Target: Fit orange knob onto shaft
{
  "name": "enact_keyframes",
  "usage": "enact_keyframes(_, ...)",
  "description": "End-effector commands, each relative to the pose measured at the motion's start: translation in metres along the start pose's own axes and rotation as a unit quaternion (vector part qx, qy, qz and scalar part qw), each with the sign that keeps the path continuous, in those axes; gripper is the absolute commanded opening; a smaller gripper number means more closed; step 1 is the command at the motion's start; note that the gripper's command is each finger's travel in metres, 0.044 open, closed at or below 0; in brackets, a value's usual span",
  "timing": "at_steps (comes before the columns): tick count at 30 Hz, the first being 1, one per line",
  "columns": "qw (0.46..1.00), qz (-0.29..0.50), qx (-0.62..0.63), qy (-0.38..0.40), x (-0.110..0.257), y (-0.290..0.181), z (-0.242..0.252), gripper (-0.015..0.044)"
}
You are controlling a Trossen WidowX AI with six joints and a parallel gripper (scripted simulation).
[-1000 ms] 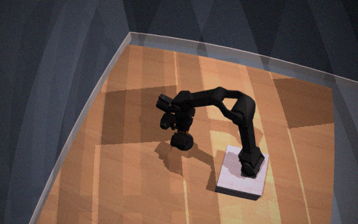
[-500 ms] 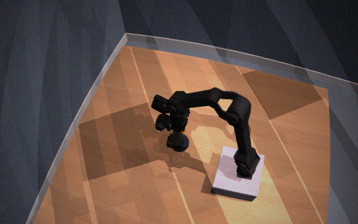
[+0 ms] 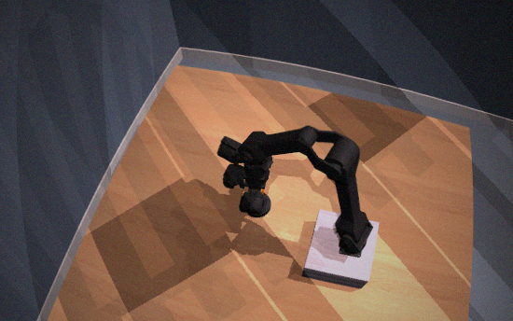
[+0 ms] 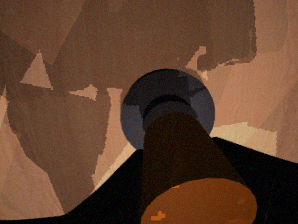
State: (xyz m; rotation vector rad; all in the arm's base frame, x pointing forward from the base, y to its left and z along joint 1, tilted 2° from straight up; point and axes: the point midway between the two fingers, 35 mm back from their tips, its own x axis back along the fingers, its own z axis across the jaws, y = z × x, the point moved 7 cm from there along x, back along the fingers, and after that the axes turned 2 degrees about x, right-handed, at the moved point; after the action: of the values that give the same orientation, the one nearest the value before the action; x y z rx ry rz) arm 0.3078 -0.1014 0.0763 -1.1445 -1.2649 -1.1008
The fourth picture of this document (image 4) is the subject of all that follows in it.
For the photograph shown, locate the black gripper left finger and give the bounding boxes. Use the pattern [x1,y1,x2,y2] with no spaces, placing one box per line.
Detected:
[0,149,144,224]

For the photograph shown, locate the orange tapered knob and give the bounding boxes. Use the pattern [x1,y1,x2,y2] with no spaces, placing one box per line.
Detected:
[140,112,257,224]

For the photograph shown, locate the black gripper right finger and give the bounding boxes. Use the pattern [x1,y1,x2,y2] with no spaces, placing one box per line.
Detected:
[212,137,298,224]

